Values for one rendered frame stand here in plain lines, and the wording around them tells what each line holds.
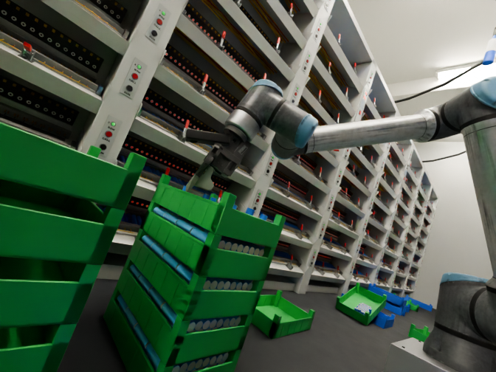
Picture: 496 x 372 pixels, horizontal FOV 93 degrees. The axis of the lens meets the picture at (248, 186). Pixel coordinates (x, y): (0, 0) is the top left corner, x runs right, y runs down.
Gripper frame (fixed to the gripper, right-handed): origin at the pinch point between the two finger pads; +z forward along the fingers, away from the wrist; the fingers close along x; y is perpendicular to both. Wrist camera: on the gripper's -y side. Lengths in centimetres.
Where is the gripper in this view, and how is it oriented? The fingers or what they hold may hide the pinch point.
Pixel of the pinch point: (187, 187)
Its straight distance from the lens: 63.1
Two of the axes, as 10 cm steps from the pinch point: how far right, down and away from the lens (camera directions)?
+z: -5.6, 8.1, -1.7
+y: 7.8, 5.9, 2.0
